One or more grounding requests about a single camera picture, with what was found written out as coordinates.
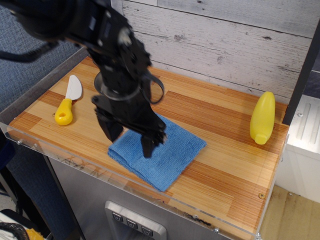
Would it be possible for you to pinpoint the yellow plastic bottle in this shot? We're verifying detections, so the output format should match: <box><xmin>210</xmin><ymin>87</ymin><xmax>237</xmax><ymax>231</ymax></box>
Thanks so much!
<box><xmin>249</xmin><ymin>91</ymin><xmax>276</xmax><ymax>145</ymax></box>

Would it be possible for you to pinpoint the black vertical post right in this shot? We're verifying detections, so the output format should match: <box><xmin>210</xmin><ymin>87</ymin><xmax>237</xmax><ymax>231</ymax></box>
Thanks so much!
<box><xmin>282</xmin><ymin>21</ymin><xmax>320</xmax><ymax>126</ymax></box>

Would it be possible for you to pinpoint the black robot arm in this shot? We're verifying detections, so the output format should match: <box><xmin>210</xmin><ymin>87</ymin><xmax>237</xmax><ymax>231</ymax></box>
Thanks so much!
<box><xmin>0</xmin><ymin>0</ymin><xmax>166</xmax><ymax>158</ymax></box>

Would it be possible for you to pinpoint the blue towel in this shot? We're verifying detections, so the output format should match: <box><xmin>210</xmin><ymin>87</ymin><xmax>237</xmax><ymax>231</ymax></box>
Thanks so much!
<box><xmin>108</xmin><ymin>114</ymin><xmax>207</xmax><ymax>192</ymax></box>

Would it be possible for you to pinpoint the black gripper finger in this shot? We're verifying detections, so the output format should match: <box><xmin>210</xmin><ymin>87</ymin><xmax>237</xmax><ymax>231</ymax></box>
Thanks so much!
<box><xmin>141</xmin><ymin>134</ymin><xmax>160</xmax><ymax>158</ymax></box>
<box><xmin>97</xmin><ymin>114</ymin><xmax>124</xmax><ymax>142</ymax></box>

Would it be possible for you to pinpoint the yellow object bottom left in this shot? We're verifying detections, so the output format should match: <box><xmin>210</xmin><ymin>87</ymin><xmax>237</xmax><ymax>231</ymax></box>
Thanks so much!
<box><xmin>26</xmin><ymin>228</ymin><xmax>46</xmax><ymax>240</ymax></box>

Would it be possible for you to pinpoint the stainless steel cabinet front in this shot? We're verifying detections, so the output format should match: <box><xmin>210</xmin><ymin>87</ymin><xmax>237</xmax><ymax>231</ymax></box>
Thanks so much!
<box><xmin>50</xmin><ymin>159</ymin><xmax>257</xmax><ymax>240</ymax></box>

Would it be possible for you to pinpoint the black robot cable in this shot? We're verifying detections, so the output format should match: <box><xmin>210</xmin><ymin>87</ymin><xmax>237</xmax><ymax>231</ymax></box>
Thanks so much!
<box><xmin>142</xmin><ymin>71</ymin><xmax>166</xmax><ymax>105</ymax></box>

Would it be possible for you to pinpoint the clear acrylic front guard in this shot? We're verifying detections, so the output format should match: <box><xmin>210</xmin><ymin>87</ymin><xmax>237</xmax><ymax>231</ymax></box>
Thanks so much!
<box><xmin>0</xmin><ymin>120</ymin><xmax>261</xmax><ymax>240</ymax></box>

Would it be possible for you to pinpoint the white appliance on right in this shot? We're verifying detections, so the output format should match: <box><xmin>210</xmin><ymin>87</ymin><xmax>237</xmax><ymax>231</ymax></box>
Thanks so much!
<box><xmin>275</xmin><ymin>95</ymin><xmax>320</xmax><ymax>203</ymax></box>

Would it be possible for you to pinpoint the silver button control panel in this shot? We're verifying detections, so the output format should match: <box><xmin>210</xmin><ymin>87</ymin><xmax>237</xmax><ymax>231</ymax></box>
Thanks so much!
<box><xmin>104</xmin><ymin>200</ymin><xmax>167</xmax><ymax>240</ymax></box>

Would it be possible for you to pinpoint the yellow handled toy knife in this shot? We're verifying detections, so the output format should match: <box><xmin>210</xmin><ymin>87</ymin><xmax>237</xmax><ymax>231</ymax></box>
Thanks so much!
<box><xmin>54</xmin><ymin>75</ymin><xmax>83</xmax><ymax>126</ymax></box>

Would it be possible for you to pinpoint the stainless steel pan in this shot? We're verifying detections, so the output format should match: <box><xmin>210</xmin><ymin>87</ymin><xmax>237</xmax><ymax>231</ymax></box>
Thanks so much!
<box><xmin>94</xmin><ymin>72</ymin><xmax>104</xmax><ymax>94</ymax></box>

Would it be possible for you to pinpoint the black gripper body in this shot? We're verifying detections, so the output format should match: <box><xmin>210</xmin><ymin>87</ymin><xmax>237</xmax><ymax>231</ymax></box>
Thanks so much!
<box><xmin>91</xmin><ymin>72</ymin><xmax>167</xmax><ymax>144</ymax></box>

